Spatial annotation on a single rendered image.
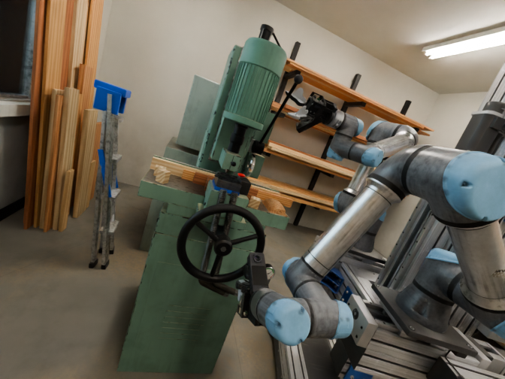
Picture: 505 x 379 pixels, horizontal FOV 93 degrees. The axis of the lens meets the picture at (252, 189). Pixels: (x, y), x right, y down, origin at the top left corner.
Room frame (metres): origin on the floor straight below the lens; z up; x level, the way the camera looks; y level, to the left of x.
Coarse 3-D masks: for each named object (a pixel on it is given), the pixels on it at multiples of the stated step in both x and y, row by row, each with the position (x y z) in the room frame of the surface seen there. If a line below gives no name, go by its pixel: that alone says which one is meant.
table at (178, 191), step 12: (144, 180) 0.80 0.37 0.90; (168, 180) 0.89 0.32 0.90; (180, 180) 0.94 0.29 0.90; (144, 192) 0.80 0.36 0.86; (156, 192) 0.81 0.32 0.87; (168, 192) 0.82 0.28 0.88; (180, 192) 0.83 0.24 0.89; (192, 192) 0.86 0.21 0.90; (204, 192) 0.91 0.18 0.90; (180, 204) 0.84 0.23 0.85; (192, 204) 0.85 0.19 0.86; (264, 216) 0.94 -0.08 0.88; (276, 216) 0.96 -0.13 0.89; (240, 228) 0.82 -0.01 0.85
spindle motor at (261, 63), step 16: (256, 48) 0.96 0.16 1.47; (272, 48) 0.96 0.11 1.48; (240, 64) 1.00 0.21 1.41; (256, 64) 0.96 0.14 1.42; (272, 64) 0.97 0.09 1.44; (240, 80) 0.97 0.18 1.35; (256, 80) 0.96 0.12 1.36; (272, 80) 0.99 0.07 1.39; (240, 96) 0.96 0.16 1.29; (256, 96) 0.97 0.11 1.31; (272, 96) 1.02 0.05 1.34; (224, 112) 1.00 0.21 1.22; (240, 112) 0.96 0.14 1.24; (256, 112) 0.97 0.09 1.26; (256, 128) 0.99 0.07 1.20
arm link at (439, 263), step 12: (432, 252) 0.74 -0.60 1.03; (444, 252) 0.71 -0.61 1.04; (432, 264) 0.71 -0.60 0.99; (444, 264) 0.69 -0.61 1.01; (456, 264) 0.68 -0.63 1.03; (420, 276) 0.73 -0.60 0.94; (432, 276) 0.70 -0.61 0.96; (444, 276) 0.67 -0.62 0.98; (456, 276) 0.65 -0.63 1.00; (432, 288) 0.69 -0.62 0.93; (444, 288) 0.66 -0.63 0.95
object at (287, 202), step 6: (186, 174) 0.98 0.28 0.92; (192, 174) 0.99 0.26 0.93; (192, 180) 0.99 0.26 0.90; (258, 192) 1.09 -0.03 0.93; (264, 192) 1.10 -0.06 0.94; (264, 198) 1.10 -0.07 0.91; (270, 198) 1.11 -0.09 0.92; (276, 198) 1.12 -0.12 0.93; (282, 198) 1.13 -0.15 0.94; (282, 204) 1.13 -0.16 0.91; (288, 204) 1.14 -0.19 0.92
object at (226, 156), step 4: (224, 148) 1.09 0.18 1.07; (224, 152) 1.03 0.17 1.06; (228, 152) 1.02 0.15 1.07; (220, 156) 1.10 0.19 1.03; (224, 156) 1.00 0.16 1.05; (228, 156) 0.99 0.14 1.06; (232, 156) 0.99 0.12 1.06; (236, 156) 1.00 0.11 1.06; (240, 156) 1.01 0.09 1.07; (220, 160) 1.06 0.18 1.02; (224, 160) 0.99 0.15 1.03; (228, 160) 0.99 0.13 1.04; (232, 160) 1.00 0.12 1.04; (236, 160) 1.00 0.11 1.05; (240, 160) 1.02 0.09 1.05; (220, 164) 1.03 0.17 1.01; (224, 164) 0.99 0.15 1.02; (228, 164) 0.99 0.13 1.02; (236, 164) 1.00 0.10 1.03; (224, 168) 0.99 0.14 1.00; (228, 168) 0.99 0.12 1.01; (232, 168) 1.00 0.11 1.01; (236, 168) 1.00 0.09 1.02
